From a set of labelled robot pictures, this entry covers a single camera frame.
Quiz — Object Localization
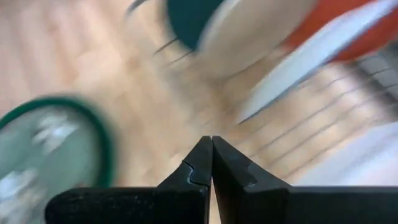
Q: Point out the blue white patterned plate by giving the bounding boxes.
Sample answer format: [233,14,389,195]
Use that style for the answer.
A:
[234,0,398,125]

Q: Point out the orange plate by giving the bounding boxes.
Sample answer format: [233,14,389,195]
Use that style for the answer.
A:
[281,0,398,62]

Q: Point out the large green plate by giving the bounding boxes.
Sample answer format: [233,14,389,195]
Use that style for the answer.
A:
[0,95,114,224]

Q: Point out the small dark green plate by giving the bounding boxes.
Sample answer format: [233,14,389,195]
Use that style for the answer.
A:
[167,0,225,51]

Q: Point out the grey wire dish rack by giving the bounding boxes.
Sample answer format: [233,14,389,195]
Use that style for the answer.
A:
[126,0,398,187]

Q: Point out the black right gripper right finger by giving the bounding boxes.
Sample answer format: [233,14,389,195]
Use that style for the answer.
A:
[211,136,398,224]

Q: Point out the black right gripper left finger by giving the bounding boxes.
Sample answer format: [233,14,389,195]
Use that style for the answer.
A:
[45,136,214,224]

